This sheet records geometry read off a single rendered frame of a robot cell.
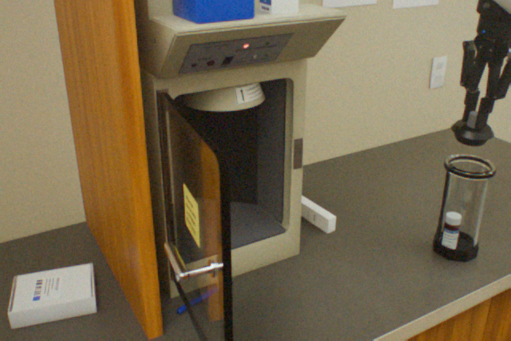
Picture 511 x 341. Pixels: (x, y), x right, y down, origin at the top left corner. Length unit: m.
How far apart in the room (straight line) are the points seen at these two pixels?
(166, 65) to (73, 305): 0.52
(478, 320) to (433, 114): 0.93
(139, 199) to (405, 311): 0.58
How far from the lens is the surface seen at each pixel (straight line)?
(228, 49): 0.87
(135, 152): 0.84
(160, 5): 0.89
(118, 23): 0.78
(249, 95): 1.03
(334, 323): 1.07
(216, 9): 0.81
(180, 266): 0.75
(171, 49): 0.82
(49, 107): 1.33
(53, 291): 1.14
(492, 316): 1.41
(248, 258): 1.16
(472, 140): 1.22
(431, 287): 1.20
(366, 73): 1.76
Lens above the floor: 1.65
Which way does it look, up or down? 23 degrees down
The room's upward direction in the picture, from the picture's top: straight up
